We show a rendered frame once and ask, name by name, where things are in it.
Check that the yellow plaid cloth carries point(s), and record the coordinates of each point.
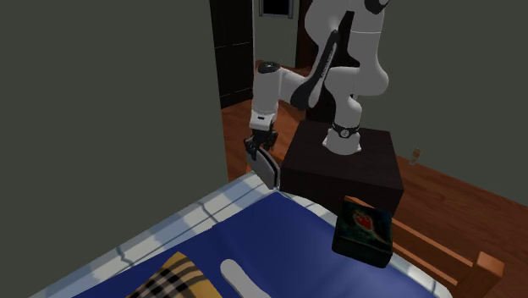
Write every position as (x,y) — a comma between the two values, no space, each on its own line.
(177,280)

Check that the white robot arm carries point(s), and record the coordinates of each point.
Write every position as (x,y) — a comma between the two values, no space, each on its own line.
(367,62)

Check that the grey elongated flat object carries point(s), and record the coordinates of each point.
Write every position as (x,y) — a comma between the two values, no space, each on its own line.
(241,278)

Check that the dark window with grey frame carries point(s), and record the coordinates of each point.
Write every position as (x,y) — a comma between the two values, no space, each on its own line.
(276,7)

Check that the blue blanket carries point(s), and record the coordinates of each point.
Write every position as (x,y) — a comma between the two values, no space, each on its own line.
(280,247)

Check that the dark green box, red picture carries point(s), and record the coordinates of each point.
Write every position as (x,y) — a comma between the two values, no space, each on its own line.
(363,233)

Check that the small beige box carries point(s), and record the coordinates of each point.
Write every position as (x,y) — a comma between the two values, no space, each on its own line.
(415,157)

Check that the wooden bed with white mattress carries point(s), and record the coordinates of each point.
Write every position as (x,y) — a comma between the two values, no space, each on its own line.
(173,225)

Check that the dark wooden door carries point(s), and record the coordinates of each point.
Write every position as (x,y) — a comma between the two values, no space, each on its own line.
(233,53)

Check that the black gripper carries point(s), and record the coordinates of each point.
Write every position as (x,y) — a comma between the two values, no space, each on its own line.
(262,136)

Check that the dark robot stand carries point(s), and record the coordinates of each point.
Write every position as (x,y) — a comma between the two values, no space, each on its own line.
(354,173)

